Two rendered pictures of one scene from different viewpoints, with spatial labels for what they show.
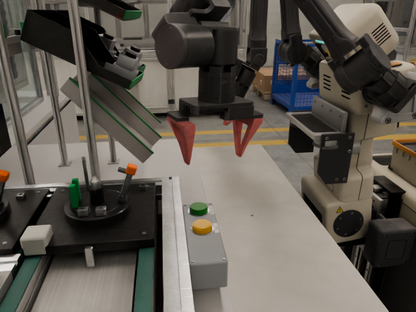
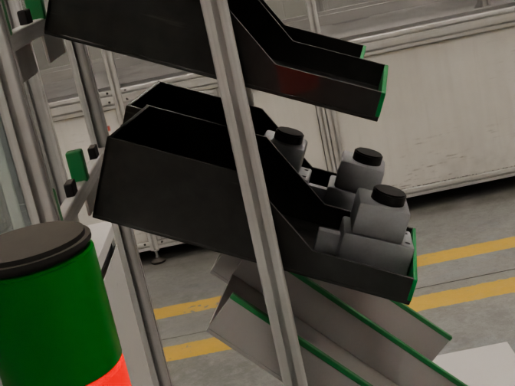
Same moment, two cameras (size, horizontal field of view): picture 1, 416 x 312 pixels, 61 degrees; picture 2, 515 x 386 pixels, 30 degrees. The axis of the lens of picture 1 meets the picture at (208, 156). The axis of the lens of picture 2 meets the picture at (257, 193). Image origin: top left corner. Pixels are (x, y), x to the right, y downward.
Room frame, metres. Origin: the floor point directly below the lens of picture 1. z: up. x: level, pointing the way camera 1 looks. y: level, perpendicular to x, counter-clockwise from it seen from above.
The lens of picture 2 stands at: (0.12, 0.18, 1.51)
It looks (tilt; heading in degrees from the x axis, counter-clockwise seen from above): 15 degrees down; 9
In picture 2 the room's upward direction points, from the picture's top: 12 degrees counter-clockwise
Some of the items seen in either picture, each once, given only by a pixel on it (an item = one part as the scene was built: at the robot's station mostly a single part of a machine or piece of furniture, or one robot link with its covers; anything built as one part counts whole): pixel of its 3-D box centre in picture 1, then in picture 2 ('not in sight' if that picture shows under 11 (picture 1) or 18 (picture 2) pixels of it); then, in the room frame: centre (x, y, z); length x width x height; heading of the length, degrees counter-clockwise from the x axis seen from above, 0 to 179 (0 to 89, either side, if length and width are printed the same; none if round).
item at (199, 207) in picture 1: (198, 210); not in sight; (0.67, 0.02, 0.96); 0.04 x 0.04 x 0.02
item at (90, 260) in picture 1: (90, 255); not in sight; (0.54, 0.22, 0.95); 0.01 x 0.01 x 0.04; 7
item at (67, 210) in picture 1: (98, 205); not in sight; (0.66, 0.24, 0.98); 0.14 x 0.14 x 0.02
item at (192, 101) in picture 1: (216, 88); not in sight; (0.54, -0.01, 1.26); 0.10 x 0.07 x 0.07; 117
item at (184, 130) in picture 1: (195, 134); not in sight; (0.52, 0.02, 1.19); 0.07 x 0.07 x 0.09; 27
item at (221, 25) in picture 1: (215, 46); not in sight; (0.54, -0.01, 1.32); 0.07 x 0.06 x 0.07; 137
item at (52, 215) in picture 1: (99, 213); not in sight; (0.66, 0.24, 0.96); 0.24 x 0.24 x 0.02; 7
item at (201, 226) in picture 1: (202, 228); not in sight; (0.61, 0.01, 0.96); 0.04 x 0.04 x 0.02
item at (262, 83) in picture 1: (291, 83); not in sight; (6.17, -1.45, 0.20); 1.20 x 0.80 x 0.41; 97
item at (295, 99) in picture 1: (322, 75); not in sight; (5.23, -1.68, 0.49); 1.26 x 0.87 x 0.98; 99
